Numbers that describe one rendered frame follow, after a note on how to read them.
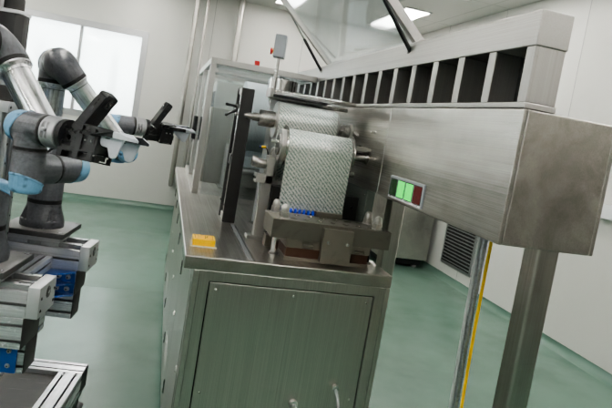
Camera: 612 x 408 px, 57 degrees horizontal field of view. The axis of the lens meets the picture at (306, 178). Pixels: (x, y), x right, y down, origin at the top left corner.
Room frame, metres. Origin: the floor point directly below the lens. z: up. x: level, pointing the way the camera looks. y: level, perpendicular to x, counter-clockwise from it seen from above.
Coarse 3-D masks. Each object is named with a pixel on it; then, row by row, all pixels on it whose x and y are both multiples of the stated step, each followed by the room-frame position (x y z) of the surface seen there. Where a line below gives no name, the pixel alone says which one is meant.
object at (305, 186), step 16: (288, 160) 1.96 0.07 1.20; (288, 176) 1.96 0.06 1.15; (304, 176) 1.97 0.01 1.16; (320, 176) 1.99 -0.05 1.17; (336, 176) 2.00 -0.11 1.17; (288, 192) 1.96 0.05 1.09; (304, 192) 1.98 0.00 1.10; (320, 192) 1.99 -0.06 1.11; (336, 192) 2.01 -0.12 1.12; (304, 208) 1.98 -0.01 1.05; (320, 208) 1.99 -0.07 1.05; (336, 208) 2.01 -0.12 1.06
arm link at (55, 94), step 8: (40, 56) 2.13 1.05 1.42; (40, 64) 2.10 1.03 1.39; (40, 72) 2.11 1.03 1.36; (40, 80) 2.10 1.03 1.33; (48, 80) 2.10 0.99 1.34; (48, 88) 2.11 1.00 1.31; (56, 88) 2.12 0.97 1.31; (48, 96) 2.11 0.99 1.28; (56, 96) 2.13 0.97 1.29; (64, 96) 2.16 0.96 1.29; (56, 104) 2.13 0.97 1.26; (56, 112) 2.13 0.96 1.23
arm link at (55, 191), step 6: (48, 186) 1.99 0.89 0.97; (54, 186) 2.00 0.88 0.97; (60, 186) 2.03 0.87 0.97; (42, 192) 1.98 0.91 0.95; (48, 192) 1.99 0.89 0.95; (54, 192) 2.00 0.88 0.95; (60, 192) 2.03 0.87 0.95; (30, 198) 1.99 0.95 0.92; (36, 198) 1.98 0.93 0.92; (42, 198) 1.98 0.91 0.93; (48, 198) 1.99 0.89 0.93; (54, 198) 2.01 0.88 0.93; (60, 198) 2.04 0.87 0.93
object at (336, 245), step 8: (328, 232) 1.78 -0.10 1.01; (336, 232) 1.78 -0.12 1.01; (344, 232) 1.79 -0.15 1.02; (352, 232) 1.80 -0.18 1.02; (328, 240) 1.78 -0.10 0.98; (336, 240) 1.79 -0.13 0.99; (344, 240) 1.79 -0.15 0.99; (352, 240) 1.80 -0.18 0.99; (320, 248) 1.79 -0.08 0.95; (328, 248) 1.78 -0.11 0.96; (336, 248) 1.79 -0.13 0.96; (344, 248) 1.79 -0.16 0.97; (320, 256) 1.78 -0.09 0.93; (328, 256) 1.78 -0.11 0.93; (336, 256) 1.79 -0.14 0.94; (344, 256) 1.79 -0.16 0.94; (344, 264) 1.80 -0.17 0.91
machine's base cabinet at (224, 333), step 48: (192, 288) 1.64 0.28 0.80; (240, 288) 1.68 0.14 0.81; (288, 288) 1.71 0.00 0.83; (336, 288) 1.75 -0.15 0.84; (384, 288) 1.79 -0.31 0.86; (192, 336) 1.65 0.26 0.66; (240, 336) 1.68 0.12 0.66; (288, 336) 1.72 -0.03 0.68; (336, 336) 1.76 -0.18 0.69; (192, 384) 1.65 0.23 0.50; (240, 384) 1.69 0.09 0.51; (288, 384) 1.73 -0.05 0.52
